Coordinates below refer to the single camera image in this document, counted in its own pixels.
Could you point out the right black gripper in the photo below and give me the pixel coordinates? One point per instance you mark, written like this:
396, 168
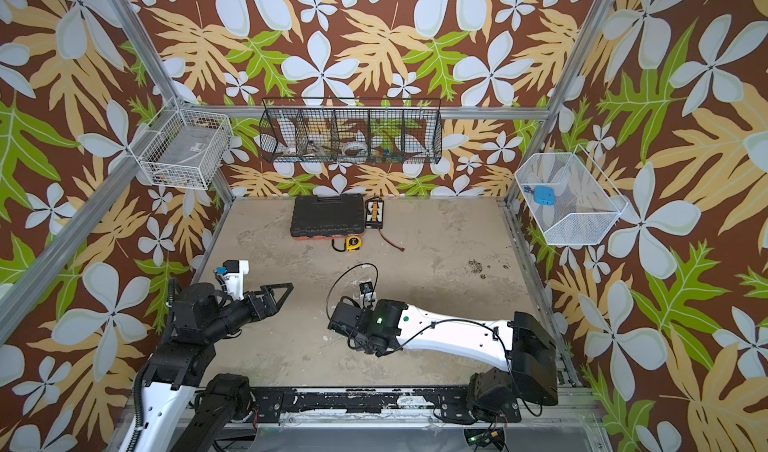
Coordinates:
345, 318

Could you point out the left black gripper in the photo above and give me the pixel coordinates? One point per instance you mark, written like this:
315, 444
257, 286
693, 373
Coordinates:
260, 312

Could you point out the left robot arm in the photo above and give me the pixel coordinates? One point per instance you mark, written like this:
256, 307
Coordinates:
171, 412

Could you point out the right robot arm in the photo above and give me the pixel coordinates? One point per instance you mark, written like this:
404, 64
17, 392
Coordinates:
520, 352

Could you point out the yellow tape measure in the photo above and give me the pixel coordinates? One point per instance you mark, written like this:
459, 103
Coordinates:
353, 243

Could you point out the black tool case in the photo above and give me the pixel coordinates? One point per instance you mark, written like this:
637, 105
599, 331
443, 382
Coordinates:
327, 217

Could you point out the black battery holder box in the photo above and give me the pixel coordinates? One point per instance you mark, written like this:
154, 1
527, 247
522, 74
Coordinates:
374, 213

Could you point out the tape roll in basket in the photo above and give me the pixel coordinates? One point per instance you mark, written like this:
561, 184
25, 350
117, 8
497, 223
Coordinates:
354, 149

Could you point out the blue object in basket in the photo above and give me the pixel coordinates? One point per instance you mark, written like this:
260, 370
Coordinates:
544, 195

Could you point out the white mesh basket right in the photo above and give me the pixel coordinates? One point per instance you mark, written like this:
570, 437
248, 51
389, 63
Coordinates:
588, 203

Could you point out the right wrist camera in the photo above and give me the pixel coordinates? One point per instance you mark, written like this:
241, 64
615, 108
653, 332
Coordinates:
368, 295

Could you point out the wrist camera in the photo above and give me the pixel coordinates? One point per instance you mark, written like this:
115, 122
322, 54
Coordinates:
368, 295
230, 276

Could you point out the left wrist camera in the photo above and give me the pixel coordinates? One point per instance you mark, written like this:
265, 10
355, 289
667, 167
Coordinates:
230, 276

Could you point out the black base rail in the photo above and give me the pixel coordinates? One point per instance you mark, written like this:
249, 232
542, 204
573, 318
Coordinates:
360, 401

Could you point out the white wire basket left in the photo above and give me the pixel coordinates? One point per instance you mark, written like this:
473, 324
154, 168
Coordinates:
182, 146

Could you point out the black wire basket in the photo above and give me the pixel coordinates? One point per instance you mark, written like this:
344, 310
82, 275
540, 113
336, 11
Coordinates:
396, 130

